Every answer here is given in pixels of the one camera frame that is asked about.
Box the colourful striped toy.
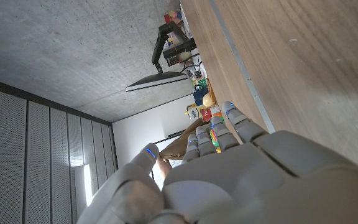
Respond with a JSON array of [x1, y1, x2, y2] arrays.
[[209, 128, 223, 154]]

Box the blue plastic basket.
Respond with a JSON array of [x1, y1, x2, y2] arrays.
[[193, 88, 209, 107]]

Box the brown paper bag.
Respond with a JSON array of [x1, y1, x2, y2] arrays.
[[159, 118, 213, 161]]

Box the pile of colourful toys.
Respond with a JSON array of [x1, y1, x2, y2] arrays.
[[163, 9, 185, 28]]

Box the black cable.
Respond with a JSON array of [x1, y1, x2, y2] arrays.
[[180, 53, 203, 75]]

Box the yellow ball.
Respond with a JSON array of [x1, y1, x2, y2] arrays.
[[201, 93, 215, 108]]

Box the green rubik's cube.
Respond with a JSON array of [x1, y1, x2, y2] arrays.
[[191, 77, 208, 91]]

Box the white printed carton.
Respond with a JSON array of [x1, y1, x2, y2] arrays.
[[185, 105, 203, 122]]

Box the red printed box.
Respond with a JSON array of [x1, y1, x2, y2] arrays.
[[199, 107, 213, 123]]

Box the orange and green cube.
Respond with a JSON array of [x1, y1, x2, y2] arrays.
[[211, 111, 226, 124]]

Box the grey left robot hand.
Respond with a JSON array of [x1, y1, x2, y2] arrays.
[[76, 100, 358, 224]]

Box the black electronics box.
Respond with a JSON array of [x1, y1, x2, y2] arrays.
[[162, 38, 198, 67]]

